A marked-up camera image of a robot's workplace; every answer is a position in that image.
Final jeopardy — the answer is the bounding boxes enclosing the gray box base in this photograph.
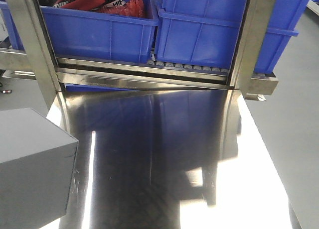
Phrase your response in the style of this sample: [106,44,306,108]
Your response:
[0,108,78,229]

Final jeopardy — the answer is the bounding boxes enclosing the blue bin on rollers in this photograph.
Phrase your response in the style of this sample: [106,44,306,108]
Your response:
[155,0,247,68]

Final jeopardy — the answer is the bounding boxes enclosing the blue bin with red bags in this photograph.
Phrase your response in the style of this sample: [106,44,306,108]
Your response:
[40,0,159,63]

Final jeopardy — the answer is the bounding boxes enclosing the blue bin far left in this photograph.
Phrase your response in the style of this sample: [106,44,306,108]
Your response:
[0,1,24,50]

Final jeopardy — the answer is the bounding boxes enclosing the blue bin far right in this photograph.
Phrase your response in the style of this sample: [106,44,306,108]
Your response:
[254,0,309,74]

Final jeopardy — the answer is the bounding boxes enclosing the grey roller conveyor track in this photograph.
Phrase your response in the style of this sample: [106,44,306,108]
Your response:
[147,48,276,79]

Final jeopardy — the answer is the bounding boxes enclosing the red crinkled plastic bag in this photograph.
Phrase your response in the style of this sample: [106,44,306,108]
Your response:
[96,0,147,18]

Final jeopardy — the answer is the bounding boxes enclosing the red black snack bag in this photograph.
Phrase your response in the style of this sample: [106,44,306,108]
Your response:
[38,0,126,11]

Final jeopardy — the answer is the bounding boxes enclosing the stainless steel shelf frame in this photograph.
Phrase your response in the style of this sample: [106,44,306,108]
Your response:
[0,0,278,107]

